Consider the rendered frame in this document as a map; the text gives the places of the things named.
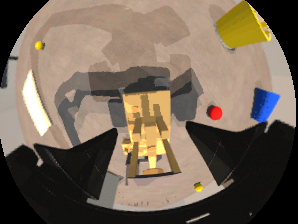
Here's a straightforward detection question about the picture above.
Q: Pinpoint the yellow ball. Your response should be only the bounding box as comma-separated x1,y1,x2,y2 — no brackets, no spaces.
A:
194,184,202,192
36,41,44,51

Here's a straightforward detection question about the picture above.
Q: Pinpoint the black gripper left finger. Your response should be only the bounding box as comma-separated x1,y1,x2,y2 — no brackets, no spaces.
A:
33,128,118,200

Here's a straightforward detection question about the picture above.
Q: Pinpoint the red ball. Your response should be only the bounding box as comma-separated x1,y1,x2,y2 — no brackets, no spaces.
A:
209,105,222,120

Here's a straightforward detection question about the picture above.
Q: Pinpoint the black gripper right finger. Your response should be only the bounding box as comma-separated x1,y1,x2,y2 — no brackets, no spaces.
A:
185,120,267,186

